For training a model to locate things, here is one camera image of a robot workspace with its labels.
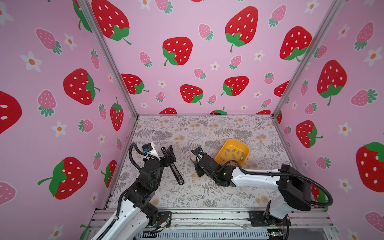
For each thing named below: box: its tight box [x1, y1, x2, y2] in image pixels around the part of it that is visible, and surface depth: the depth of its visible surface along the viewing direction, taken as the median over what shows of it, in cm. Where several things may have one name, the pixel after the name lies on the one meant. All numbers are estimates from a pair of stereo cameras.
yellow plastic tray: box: [215, 139, 250, 167], surface depth 100 cm
